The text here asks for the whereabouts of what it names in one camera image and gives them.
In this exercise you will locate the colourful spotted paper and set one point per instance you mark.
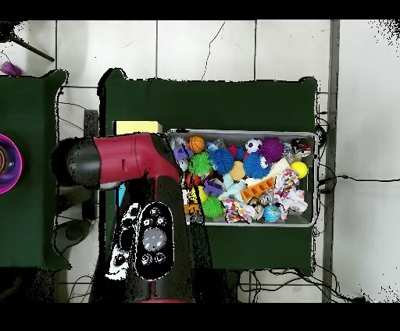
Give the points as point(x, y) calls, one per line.
point(290, 193)
point(236, 210)

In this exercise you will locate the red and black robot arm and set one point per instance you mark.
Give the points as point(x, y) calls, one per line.
point(125, 159)

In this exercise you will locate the wooden box with three holes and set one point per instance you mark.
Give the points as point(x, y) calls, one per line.
point(137, 127)

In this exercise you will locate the green puffer ball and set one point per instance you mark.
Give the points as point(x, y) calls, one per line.
point(200, 164)

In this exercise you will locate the lavender building block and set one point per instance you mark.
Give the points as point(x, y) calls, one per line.
point(182, 153)

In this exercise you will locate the orange basketball toy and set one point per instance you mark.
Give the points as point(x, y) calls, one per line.
point(196, 144)

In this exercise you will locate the blue puffer ball with eye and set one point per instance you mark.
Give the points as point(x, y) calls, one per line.
point(254, 167)

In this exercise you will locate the black and white soccer ball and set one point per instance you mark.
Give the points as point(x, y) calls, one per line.
point(253, 145)

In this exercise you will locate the long orange building block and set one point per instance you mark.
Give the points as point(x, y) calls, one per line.
point(257, 189)

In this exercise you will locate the dark green table cloth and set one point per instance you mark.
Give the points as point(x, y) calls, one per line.
point(31, 109)
point(218, 106)

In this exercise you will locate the purple spiky ball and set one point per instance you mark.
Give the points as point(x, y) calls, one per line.
point(271, 150)

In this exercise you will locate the purple and pink bowl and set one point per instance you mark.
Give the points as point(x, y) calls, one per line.
point(15, 175)

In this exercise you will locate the black tripod leg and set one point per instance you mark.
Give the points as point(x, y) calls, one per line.
point(31, 50)

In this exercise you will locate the small purple object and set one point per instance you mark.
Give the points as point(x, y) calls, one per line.
point(11, 68)

